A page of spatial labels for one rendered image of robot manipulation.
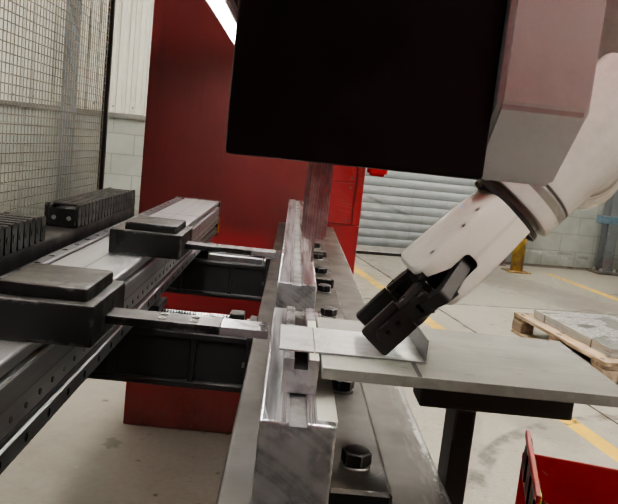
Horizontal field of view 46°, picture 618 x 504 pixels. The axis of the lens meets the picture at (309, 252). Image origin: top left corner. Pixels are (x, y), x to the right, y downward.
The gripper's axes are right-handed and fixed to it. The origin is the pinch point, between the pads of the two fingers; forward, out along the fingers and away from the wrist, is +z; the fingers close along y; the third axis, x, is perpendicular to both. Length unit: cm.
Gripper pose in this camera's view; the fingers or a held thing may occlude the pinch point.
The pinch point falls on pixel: (382, 322)
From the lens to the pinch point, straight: 69.1
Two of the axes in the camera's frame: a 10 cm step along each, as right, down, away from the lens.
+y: 0.2, 1.5, -9.9
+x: 6.9, 7.2, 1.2
